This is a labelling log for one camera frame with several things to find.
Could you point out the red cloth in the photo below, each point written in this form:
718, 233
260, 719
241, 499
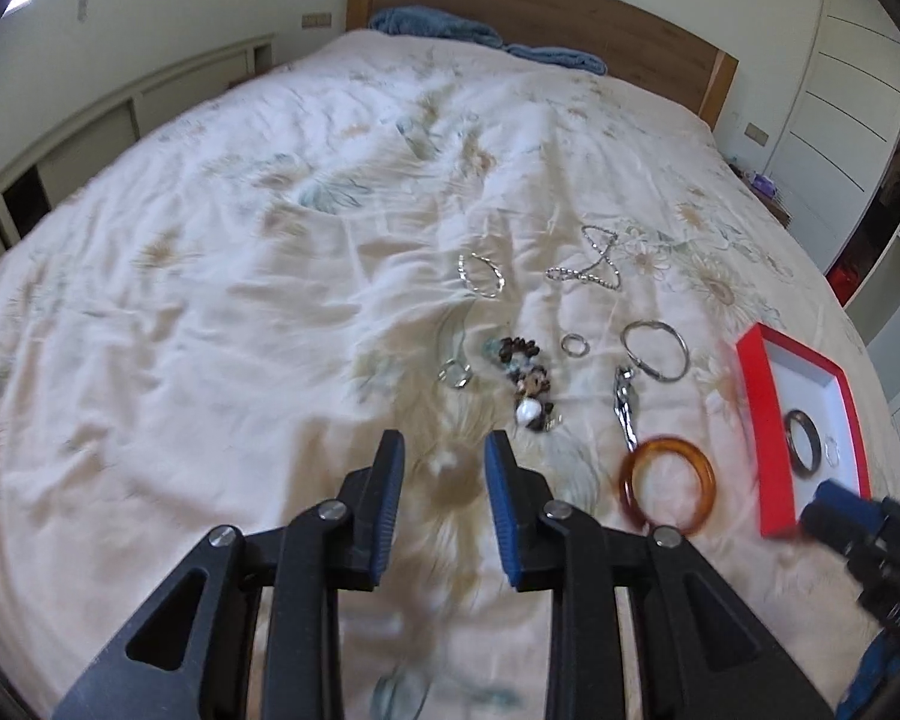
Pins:
847, 277

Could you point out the silver bangle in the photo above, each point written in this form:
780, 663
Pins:
684, 356

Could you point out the white wardrobe door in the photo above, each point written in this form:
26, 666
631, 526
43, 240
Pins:
832, 105

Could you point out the person's right forearm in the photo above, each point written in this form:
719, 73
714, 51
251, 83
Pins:
877, 675

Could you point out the low white wall cabinet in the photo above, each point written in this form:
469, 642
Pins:
120, 112

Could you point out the blue folded towel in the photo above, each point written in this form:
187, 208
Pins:
435, 26
559, 58

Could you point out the dark bangle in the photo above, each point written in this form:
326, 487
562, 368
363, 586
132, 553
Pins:
789, 442

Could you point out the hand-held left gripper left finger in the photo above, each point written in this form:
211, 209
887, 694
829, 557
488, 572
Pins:
390, 495

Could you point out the silver metal clip pendant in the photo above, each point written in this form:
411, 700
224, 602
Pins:
624, 405

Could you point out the purple box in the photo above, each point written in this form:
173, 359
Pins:
763, 182

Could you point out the wooden headboard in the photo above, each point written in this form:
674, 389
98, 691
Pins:
532, 7

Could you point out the red jewelry box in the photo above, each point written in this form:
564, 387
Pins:
757, 405

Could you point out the amber bangle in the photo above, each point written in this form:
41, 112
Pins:
628, 491

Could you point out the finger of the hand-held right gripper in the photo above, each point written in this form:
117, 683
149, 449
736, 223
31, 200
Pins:
832, 532
844, 496

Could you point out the floral cream bedspread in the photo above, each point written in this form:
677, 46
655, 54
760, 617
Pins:
232, 240

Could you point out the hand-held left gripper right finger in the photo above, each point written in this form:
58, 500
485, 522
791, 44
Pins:
499, 510

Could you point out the wall socket plate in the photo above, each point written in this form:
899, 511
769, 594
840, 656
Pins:
316, 20
755, 133

